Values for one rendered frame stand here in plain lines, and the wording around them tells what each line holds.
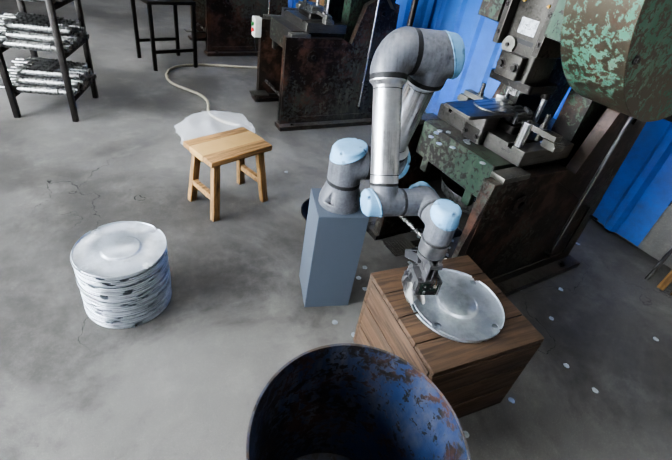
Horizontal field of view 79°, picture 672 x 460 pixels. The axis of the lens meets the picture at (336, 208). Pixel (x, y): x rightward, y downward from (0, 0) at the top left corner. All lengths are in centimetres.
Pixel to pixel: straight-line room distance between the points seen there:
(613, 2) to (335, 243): 101
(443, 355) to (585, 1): 94
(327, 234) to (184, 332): 62
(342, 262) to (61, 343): 97
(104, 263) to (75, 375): 35
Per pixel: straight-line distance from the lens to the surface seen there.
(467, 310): 134
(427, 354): 120
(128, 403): 149
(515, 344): 134
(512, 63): 165
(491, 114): 161
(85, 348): 164
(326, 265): 152
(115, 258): 154
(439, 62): 113
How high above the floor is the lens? 126
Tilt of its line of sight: 34 degrees down
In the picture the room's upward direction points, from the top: 10 degrees clockwise
